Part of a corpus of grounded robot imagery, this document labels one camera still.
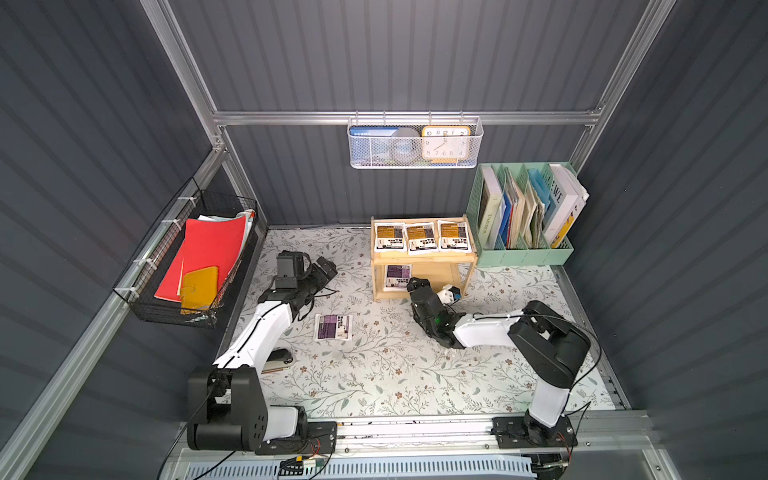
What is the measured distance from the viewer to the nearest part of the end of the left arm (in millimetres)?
633

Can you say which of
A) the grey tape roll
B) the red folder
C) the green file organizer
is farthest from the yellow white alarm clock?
the red folder

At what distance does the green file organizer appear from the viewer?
0.98m

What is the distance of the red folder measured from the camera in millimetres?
700

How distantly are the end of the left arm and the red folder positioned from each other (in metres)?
0.15
